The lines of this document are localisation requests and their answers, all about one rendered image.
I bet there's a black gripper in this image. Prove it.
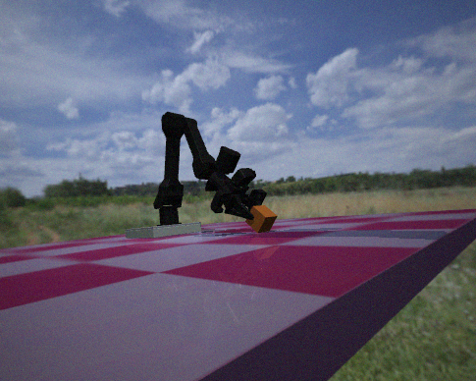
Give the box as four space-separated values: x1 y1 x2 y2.
210 179 267 220

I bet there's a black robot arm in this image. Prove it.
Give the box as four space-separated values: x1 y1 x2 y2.
153 112 256 226

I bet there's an orange cube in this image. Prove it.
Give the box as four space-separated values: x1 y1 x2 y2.
245 205 278 233

